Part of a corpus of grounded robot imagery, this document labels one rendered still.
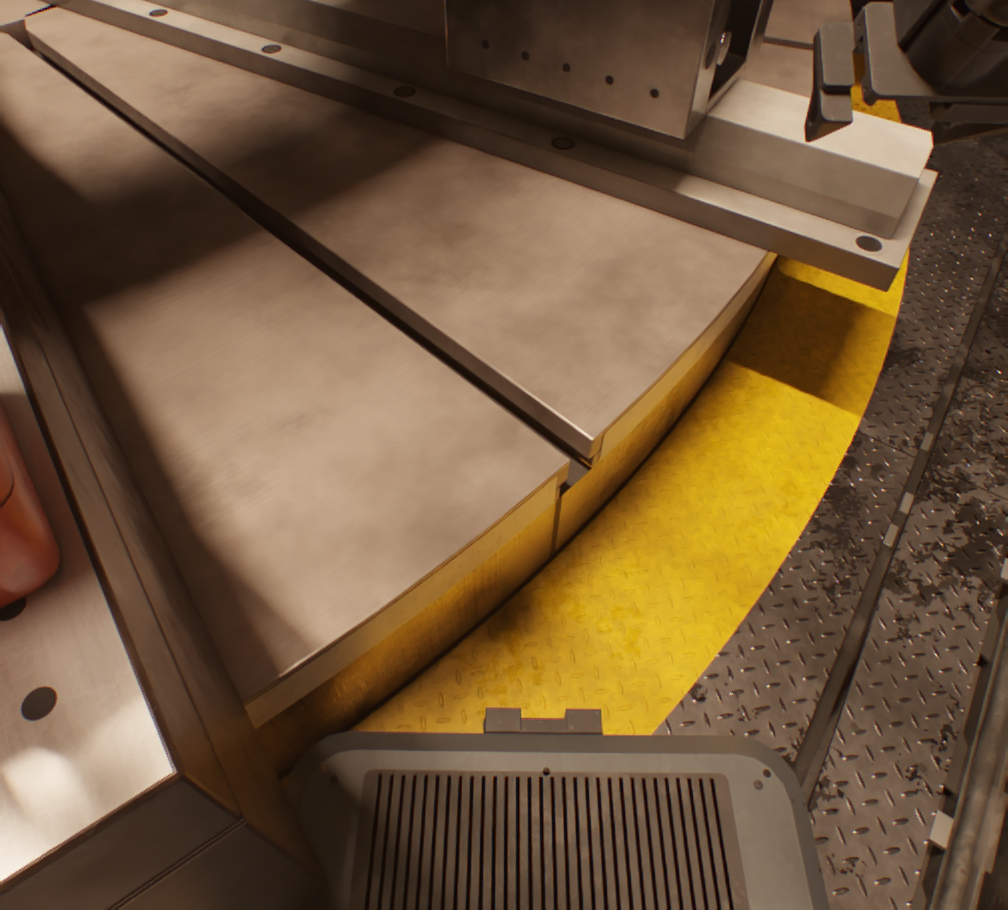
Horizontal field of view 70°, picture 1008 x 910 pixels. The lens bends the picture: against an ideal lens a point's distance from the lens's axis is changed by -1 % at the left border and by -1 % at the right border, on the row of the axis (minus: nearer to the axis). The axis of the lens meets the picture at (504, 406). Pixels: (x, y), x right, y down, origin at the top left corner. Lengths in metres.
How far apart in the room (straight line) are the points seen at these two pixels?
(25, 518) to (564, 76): 1.03
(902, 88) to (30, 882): 0.61
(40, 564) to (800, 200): 1.13
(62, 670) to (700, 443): 1.12
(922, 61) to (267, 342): 0.84
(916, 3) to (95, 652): 0.58
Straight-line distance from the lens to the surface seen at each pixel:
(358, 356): 1.03
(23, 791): 0.42
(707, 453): 1.35
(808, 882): 0.84
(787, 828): 0.84
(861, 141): 1.31
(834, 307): 1.72
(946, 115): 0.57
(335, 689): 0.97
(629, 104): 1.22
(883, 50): 0.55
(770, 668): 1.18
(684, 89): 1.17
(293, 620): 0.82
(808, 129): 0.61
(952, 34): 0.52
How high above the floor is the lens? 1.04
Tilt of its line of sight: 50 degrees down
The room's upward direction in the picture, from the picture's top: 1 degrees clockwise
